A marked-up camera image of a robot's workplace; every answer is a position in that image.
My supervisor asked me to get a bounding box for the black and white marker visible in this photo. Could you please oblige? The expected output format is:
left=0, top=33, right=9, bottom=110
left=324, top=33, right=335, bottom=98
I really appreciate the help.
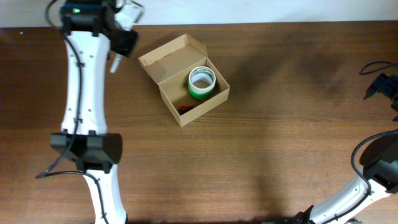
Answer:
left=110, top=54, right=123, bottom=73

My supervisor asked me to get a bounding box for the brown cardboard box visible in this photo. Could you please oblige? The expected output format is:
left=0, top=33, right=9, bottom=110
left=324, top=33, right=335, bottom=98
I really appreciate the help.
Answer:
left=139, top=34, right=230, bottom=127

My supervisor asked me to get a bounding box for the white masking tape roll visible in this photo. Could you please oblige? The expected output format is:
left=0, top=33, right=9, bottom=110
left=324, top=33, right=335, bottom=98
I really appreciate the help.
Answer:
left=188, top=66, right=216, bottom=88

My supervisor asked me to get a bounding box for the orange utility knife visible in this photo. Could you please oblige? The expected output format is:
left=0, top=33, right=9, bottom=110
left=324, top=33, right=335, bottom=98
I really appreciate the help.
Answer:
left=178, top=100, right=206, bottom=115

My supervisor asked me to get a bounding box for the green tape roll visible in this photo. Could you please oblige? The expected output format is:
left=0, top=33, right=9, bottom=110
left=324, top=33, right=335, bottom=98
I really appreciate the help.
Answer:
left=188, top=83, right=215, bottom=101

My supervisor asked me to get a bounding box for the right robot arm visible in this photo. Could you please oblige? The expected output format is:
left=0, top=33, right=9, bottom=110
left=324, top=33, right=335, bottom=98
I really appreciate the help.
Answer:
left=283, top=129, right=397, bottom=223

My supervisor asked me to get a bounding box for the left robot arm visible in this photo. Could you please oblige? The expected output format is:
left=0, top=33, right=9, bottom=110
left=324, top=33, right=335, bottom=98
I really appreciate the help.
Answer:
left=38, top=0, right=144, bottom=224

